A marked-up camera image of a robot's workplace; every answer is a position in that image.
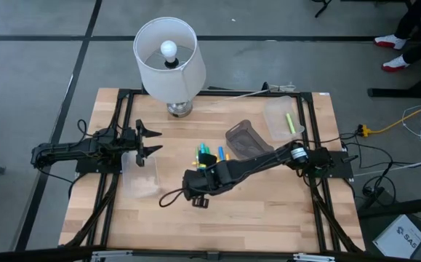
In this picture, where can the white printed box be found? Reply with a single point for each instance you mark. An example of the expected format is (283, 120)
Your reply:
(399, 236)

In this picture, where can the black table leg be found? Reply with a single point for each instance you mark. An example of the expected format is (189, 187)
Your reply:
(406, 206)

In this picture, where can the blue highlighter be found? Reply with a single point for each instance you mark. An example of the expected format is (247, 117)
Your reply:
(221, 153)

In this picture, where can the black power adapter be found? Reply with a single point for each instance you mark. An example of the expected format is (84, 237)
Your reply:
(373, 194)

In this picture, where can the clear plastic bin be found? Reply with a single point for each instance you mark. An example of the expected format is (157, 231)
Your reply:
(141, 182)
(277, 120)

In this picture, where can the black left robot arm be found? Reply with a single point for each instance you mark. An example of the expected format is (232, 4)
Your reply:
(68, 151)

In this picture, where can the black power plug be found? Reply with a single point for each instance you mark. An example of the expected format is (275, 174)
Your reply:
(265, 86)

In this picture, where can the silver metal bracket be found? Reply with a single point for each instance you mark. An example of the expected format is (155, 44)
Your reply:
(313, 258)
(112, 255)

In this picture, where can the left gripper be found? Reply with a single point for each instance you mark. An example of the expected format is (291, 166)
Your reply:
(128, 140)

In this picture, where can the black table base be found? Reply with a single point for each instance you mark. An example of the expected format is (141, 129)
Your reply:
(403, 92)

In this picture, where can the black stand leg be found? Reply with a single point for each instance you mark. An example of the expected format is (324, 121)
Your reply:
(322, 7)

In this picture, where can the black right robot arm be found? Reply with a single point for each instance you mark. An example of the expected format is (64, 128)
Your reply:
(268, 160)

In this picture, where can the person's foot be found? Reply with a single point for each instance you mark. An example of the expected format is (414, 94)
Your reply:
(390, 41)
(395, 64)

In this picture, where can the thin yellow highlighter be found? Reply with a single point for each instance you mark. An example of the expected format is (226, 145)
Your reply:
(202, 167)
(195, 163)

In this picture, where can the black aluminium frame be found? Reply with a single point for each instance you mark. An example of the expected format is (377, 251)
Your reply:
(239, 93)

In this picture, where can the teal highlighter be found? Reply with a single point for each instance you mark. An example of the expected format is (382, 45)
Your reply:
(203, 147)

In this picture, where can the white marker with green cap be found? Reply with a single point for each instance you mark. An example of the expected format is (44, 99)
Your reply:
(197, 154)

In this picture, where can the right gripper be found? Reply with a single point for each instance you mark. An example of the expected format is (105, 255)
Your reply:
(203, 180)

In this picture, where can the white shade silver table lamp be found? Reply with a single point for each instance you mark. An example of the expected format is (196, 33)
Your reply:
(170, 80)

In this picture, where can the light green highlighter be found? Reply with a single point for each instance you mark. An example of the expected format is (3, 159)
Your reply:
(290, 123)

